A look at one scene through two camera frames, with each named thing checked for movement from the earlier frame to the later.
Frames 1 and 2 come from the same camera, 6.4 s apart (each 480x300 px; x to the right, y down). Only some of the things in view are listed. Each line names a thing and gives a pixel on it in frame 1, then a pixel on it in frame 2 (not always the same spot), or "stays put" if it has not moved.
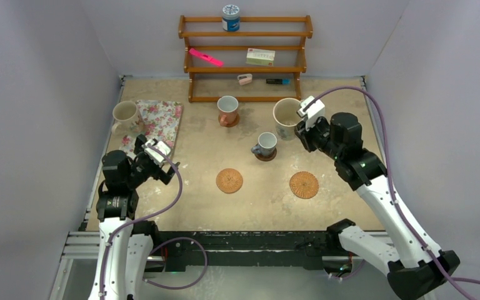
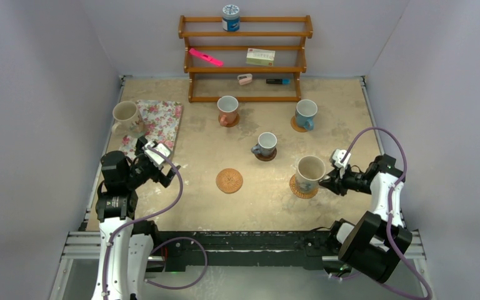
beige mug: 285,117 -> 310,169
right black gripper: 306,135 -> 335,182
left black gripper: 139,152 stays put
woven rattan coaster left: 229,180 stays put
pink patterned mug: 227,106 stays put
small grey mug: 267,144 stays put
